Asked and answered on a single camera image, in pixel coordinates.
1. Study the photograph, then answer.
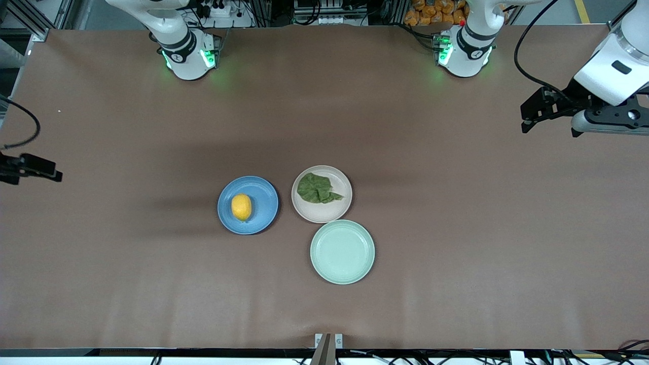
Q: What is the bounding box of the yellow lemon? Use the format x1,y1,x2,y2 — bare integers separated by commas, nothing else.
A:
231,193,253,223

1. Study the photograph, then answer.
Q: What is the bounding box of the green lettuce leaf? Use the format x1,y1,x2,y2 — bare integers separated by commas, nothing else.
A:
297,172,345,205

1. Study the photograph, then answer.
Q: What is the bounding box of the bag of orange fruits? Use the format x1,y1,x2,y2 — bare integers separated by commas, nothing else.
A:
404,0,470,27

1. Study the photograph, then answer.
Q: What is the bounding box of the blue plate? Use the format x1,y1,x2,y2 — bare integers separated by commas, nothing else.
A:
217,175,279,235

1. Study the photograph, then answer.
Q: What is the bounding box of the white power strip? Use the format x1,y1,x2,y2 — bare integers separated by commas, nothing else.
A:
195,0,235,19

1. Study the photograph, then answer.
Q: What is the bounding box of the beige plate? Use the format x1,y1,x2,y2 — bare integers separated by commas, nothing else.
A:
291,165,353,224

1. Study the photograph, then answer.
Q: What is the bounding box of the light green plate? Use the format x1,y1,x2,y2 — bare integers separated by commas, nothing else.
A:
310,219,376,285

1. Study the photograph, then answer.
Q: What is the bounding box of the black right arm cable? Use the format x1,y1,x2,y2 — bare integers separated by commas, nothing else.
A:
0,95,42,151

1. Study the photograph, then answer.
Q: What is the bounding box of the aluminium frame profile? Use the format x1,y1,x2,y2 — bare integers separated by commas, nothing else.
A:
607,0,640,37
0,0,51,43

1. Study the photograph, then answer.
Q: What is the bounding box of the metal table edge bracket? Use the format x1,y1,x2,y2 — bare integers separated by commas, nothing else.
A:
310,333,344,365

